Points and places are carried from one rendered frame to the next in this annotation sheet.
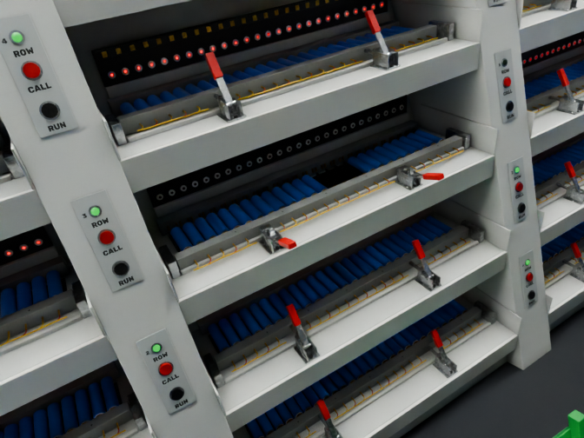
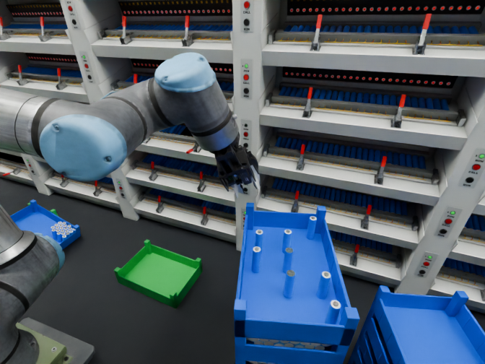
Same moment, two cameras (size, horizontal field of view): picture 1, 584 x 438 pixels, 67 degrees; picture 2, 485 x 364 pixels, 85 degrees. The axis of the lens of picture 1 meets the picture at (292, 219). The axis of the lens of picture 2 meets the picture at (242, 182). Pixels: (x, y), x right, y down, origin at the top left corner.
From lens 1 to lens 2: 1.08 m
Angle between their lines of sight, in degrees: 41
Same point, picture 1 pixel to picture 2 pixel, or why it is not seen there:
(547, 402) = (220, 259)
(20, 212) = (85, 97)
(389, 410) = (178, 216)
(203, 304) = not seen: hidden behind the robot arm
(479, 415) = (205, 244)
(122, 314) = not seen: hidden behind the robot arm
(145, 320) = not seen: hidden behind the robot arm
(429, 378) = (197, 219)
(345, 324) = (169, 180)
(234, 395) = (131, 173)
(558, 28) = (291, 123)
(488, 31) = (239, 108)
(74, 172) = (94, 94)
